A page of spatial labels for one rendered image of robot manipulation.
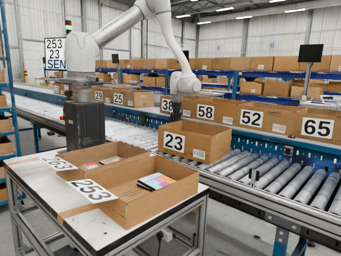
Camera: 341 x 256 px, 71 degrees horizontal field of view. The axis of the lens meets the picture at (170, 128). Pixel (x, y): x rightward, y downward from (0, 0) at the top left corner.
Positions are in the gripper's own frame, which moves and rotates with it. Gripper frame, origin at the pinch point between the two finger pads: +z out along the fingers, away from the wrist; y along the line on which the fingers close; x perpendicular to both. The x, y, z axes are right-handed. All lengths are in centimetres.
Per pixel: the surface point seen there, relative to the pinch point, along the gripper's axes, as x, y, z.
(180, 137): 22.5, 21.6, -1.6
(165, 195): 57, 72, 4
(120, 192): 36, 77, 10
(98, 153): -3, 62, 5
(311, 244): 89, -62, 84
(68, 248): -33, 71, 80
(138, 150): 15, 49, 2
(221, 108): 20.6, -28.8, -15.2
